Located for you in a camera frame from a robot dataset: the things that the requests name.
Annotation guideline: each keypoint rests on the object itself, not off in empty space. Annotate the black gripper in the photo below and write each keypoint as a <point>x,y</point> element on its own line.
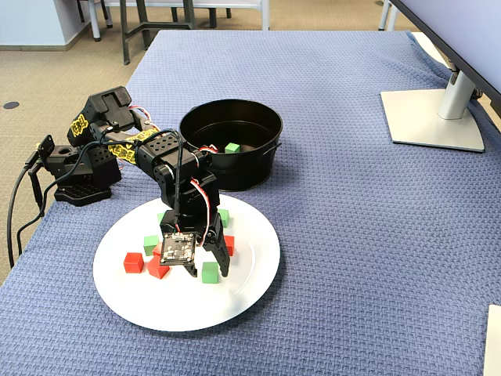
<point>211,236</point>

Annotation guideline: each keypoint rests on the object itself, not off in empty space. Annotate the green wooden cube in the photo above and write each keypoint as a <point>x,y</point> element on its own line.
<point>210,272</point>
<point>231,147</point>
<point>160,217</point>
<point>150,244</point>
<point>224,217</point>

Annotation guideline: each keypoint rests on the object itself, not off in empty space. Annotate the white round plate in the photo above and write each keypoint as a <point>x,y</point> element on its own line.
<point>176,305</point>

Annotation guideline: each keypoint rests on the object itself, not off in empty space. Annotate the red wooden cube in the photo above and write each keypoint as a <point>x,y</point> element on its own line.
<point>158,269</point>
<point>157,250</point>
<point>133,262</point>
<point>230,244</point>

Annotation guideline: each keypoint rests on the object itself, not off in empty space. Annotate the black metal pot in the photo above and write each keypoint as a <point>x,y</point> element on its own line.
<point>235,172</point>

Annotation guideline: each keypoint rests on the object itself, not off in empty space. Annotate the blue woven cloth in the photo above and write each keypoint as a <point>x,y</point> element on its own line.
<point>352,235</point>

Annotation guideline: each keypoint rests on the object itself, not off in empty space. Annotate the black legged chair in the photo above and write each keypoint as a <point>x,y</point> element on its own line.
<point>212,17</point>

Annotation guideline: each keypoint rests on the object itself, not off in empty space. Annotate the black round floor disc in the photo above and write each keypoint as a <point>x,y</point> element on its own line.
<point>11,105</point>

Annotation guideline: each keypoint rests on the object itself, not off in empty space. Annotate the white desk with leg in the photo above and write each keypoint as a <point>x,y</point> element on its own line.
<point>265,15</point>

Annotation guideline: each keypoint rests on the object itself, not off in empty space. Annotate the computer monitor silver stand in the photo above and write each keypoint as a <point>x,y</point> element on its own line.
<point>422,117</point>

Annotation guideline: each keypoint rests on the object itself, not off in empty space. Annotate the white metal leg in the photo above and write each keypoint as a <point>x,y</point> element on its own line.
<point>96,21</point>

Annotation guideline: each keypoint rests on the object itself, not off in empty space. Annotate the white flat board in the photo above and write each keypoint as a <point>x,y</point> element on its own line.
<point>494,344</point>

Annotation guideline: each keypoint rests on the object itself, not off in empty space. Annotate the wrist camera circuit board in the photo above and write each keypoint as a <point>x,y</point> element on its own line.
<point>178,250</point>

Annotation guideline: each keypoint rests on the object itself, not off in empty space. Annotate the dark grey metal stool frame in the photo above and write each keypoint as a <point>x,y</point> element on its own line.
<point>126,39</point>

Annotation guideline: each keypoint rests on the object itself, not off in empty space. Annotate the white metal desk frame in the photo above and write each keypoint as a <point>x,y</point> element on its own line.
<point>385,15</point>

